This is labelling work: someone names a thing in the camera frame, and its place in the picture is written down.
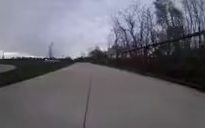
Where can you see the grey concrete path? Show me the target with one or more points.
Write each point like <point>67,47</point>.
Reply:
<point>123,100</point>

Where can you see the bare tree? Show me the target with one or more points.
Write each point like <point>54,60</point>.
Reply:
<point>50,50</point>

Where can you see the row of bare trees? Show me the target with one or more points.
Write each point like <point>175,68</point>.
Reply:
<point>163,26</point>

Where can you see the dark grass area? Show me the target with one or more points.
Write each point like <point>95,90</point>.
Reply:
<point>30,68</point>

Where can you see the dark grass verge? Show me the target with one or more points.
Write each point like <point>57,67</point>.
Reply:
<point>176,78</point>

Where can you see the pale side path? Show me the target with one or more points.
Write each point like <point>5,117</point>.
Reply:
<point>0,68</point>

